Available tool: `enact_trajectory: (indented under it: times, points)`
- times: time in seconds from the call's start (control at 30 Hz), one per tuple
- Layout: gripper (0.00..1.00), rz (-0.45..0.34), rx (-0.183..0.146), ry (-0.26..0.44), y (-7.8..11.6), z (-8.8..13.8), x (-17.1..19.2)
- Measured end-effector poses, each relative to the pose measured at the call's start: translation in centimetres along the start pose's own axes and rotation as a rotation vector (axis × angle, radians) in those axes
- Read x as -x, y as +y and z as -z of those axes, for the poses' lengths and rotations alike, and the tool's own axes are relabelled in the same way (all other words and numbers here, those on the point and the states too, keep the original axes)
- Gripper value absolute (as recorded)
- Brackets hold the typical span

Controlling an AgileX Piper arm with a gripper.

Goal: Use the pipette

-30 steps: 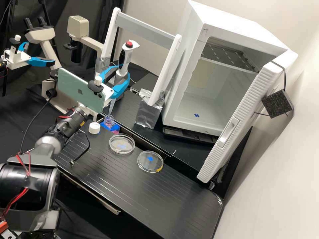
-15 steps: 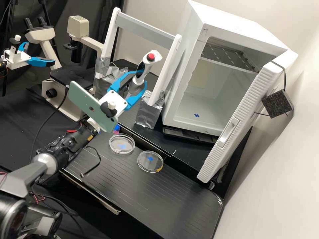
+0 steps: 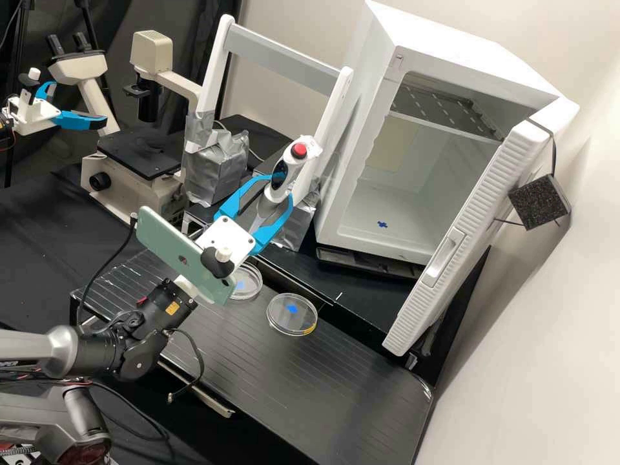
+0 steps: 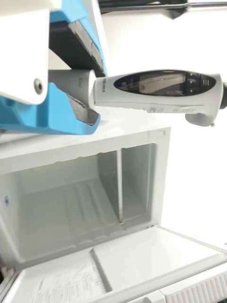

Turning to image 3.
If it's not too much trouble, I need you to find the black platform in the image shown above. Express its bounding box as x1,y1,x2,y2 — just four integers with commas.
186,115,437,340
69,249,435,465

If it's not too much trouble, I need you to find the cream microscope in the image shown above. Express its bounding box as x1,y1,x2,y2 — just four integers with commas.
46,30,204,229

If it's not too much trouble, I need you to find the pipette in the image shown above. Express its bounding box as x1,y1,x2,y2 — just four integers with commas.
249,135,324,236

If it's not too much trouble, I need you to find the right wrist camera phone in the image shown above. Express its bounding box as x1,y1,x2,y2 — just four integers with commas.
135,205,241,307

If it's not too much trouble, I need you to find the petri dish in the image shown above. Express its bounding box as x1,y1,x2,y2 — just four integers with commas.
226,263,264,301

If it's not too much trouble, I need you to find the white pipette stand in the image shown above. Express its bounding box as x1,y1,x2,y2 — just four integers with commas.
181,13,357,252

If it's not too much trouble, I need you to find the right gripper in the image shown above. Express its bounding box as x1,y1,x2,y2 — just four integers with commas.
198,174,295,268

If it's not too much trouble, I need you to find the petri dish lid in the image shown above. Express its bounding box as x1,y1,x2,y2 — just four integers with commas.
265,291,320,336

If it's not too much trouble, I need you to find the white incubator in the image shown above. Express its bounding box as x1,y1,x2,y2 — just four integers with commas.
312,0,582,273

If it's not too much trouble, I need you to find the incubator door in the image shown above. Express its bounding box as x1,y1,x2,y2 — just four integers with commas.
381,99,582,358

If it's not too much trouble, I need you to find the black cable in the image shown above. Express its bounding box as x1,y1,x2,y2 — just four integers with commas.
164,329,206,403
77,212,141,335

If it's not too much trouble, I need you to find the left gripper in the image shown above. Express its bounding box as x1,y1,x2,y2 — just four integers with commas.
6,80,109,138

